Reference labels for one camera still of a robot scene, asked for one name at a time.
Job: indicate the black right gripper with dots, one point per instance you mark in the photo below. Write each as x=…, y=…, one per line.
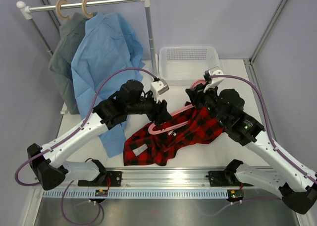
x=197, y=95

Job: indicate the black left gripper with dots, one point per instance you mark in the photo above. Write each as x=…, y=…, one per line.
x=159, y=114

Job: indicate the pink plastic hanger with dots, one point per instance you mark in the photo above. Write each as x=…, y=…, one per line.
x=152, y=127

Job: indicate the red black plaid shirt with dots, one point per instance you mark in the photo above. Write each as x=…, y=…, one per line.
x=187, y=127

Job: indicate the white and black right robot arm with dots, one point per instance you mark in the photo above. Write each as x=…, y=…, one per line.
x=293, y=182

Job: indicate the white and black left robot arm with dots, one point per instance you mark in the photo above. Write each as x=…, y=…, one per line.
x=49, y=161

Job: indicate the light blue shirt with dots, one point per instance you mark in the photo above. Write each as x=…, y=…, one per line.
x=107, y=57

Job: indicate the grey shirt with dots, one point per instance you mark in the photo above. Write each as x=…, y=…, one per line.
x=72, y=33

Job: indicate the white plastic basket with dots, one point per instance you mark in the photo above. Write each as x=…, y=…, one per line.
x=181, y=66

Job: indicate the white metal clothes rack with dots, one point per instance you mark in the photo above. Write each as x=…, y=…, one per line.
x=27, y=12

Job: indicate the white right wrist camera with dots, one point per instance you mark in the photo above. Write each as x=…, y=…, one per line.
x=212, y=78

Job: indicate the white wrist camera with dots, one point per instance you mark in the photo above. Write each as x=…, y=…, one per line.
x=212, y=78
x=158, y=87

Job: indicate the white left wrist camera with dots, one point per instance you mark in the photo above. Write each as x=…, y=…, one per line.
x=158, y=87

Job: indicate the aluminium frame post right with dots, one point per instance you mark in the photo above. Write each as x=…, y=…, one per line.
x=266, y=68

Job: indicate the aluminium frame post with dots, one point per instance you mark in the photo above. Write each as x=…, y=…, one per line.
x=52, y=15
x=266, y=68

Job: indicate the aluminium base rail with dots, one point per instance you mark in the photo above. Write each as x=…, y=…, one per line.
x=164, y=178

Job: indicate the white slotted cable duct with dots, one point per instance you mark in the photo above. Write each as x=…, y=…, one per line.
x=137, y=194

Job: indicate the aluminium frame post left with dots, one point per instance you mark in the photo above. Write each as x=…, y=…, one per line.
x=52, y=15

